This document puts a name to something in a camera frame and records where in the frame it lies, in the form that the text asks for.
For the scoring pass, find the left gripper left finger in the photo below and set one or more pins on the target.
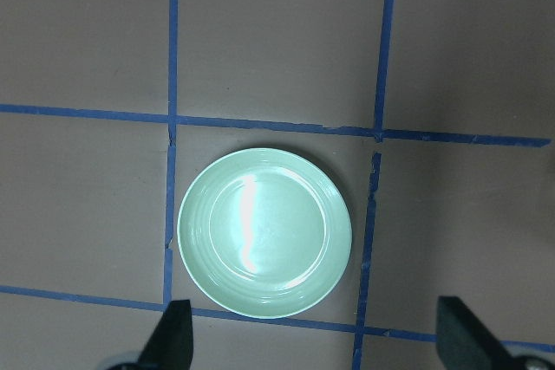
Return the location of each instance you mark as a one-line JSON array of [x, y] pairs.
[[170, 345]]

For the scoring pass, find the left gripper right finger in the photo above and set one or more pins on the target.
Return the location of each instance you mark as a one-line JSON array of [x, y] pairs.
[[464, 342]]

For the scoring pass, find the green plate near left arm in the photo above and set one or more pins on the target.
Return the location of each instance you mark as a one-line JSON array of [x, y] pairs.
[[264, 233]]

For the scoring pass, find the brown gridded table mat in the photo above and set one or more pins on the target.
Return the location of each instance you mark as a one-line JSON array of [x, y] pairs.
[[435, 119]]

